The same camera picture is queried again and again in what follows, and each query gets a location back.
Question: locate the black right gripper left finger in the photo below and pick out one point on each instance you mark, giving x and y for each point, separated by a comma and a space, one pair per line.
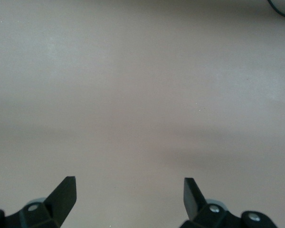
59, 202

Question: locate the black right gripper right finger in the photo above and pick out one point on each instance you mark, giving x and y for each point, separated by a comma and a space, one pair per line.
194, 202

